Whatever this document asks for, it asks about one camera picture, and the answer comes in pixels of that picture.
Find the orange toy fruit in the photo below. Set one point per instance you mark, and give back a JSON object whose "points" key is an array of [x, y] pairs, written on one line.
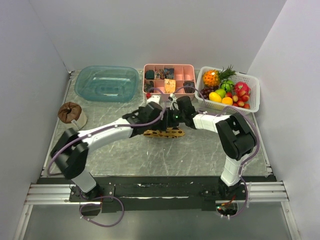
{"points": [[227, 101]]}

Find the multicolour patterned rolled tie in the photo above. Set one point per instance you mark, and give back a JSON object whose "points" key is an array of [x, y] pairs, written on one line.
{"points": [[159, 74]]}

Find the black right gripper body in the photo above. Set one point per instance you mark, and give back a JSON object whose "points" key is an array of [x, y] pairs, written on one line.
{"points": [[174, 117]]}

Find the black aluminium mounting rail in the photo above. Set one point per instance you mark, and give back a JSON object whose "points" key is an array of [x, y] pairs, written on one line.
{"points": [[154, 193]]}

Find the pink toy dragon fruit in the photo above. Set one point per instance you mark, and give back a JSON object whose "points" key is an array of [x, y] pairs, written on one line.
{"points": [[242, 87]]}

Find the pink divided organizer box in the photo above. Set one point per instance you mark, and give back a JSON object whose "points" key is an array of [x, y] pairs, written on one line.
{"points": [[183, 72]]}

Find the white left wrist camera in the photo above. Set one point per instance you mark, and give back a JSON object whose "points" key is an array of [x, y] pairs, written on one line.
{"points": [[153, 98]]}

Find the white plastic fruit basket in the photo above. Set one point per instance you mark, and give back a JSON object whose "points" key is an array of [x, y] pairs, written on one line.
{"points": [[218, 88]]}

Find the black rolled tie left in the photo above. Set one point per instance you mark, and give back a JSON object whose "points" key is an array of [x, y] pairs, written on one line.
{"points": [[148, 86]]}

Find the dark rolled tie right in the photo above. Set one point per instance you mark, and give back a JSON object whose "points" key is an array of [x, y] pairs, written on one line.
{"points": [[189, 87]]}

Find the purple toy grapes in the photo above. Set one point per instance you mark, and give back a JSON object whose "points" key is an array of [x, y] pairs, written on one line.
{"points": [[207, 90]]}

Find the brown white rolled cloth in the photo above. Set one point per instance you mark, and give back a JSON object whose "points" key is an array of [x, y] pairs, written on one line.
{"points": [[72, 116]]}

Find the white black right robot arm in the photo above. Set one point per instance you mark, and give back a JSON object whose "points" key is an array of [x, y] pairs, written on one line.
{"points": [[235, 134]]}

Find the yellow rolled tie in box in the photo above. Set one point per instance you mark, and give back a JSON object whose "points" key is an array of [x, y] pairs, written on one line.
{"points": [[169, 86]]}

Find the teal transparent plastic tub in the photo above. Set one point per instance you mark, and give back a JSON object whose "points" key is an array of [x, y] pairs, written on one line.
{"points": [[99, 83]]}

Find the orange toy pineapple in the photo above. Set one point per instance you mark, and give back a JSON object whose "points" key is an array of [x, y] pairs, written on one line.
{"points": [[213, 78]]}

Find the yellow toy mango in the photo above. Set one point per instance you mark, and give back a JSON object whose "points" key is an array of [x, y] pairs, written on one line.
{"points": [[215, 97]]}

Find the blue patterned rolled tie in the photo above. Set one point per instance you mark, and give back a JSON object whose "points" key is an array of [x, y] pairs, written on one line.
{"points": [[169, 73]]}

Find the yellow beetle print tie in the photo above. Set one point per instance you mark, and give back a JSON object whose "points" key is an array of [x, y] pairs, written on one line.
{"points": [[170, 132]]}

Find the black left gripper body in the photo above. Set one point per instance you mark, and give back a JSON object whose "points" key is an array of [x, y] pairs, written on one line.
{"points": [[160, 125]]}

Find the lime green toy fruit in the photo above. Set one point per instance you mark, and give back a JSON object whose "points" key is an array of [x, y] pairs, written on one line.
{"points": [[221, 92]]}

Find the dark green rolled tie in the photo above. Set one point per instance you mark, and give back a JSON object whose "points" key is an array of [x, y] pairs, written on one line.
{"points": [[149, 75]]}

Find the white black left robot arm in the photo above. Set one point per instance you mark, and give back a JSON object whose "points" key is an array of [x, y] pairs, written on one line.
{"points": [[72, 149]]}

